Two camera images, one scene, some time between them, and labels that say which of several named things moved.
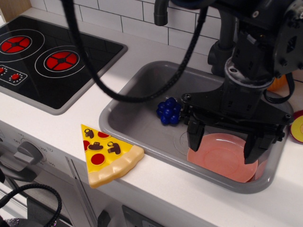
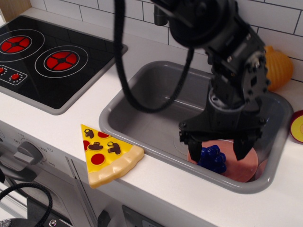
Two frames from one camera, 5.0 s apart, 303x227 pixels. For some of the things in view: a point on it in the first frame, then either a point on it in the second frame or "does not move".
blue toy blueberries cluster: (169, 111) → (212, 158)
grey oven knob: (29, 152) does not move
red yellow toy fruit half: (296, 128) does not move
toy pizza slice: (107, 159) does not move
